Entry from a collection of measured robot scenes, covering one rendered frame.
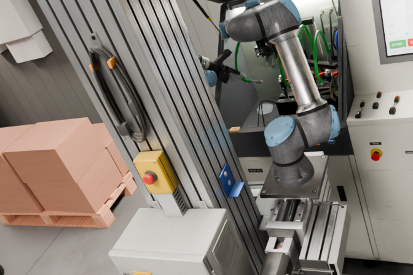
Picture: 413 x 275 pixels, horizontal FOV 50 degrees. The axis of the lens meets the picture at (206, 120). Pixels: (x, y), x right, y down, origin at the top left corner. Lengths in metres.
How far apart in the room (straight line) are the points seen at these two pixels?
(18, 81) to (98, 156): 2.43
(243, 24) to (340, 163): 0.93
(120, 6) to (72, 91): 4.34
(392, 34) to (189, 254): 1.34
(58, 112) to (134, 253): 4.50
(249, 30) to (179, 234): 0.73
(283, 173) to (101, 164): 2.33
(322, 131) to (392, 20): 0.72
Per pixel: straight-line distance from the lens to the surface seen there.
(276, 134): 1.57
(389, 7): 2.13
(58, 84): 5.51
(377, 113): 2.08
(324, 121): 1.61
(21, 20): 5.05
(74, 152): 3.57
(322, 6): 2.42
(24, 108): 6.17
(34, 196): 4.15
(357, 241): 2.59
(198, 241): 1.33
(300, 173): 1.67
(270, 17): 1.60
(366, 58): 2.19
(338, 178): 2.29
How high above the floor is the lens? 2.09
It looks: 27 degrees down
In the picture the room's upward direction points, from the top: 23 degrees counter-clockwise
